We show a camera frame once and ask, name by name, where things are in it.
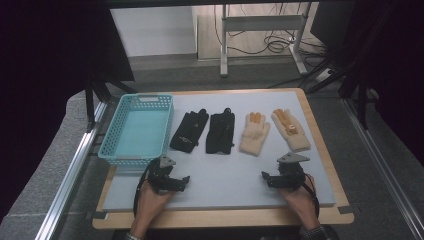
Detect dark curtain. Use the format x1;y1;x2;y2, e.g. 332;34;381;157
309;0;424;168
0;0;136;223

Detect black floor cables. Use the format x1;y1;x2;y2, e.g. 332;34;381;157
213;3;329;58

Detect person's left hand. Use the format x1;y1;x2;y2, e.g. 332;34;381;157
130;181;177;235

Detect light blue plastic basket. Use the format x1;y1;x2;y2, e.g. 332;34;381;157
97;93;175;168

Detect cream knitted glove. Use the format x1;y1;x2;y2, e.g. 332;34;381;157
239;111;271;157
270;108;312;154

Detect person's right hand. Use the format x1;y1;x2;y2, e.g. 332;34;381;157
280;173;322;232

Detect black tripod stand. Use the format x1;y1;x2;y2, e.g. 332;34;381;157
84;75;138;133

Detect black glove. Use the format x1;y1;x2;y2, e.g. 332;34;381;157
169;108;210;154
205;107;236;156

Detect aluminium rail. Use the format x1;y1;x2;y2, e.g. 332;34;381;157
342;97;424;234
34;100;110;240

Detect black metal stand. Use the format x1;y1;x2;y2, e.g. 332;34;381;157
305;0;398;132

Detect black and red gripper cable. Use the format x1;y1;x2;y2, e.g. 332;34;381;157
301;173;322;219

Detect white metal desk frame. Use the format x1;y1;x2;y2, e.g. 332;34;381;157
219;2;310;79

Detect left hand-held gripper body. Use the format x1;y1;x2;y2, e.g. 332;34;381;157
146;154;183;194

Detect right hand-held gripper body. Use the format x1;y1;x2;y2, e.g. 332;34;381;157
271;151;311;192

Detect white panel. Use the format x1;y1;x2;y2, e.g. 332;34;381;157
109;6;198;58

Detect white foam mat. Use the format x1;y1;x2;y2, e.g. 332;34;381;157
102;90;337;212

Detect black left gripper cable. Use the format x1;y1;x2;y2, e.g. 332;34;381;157
133;159;161;217

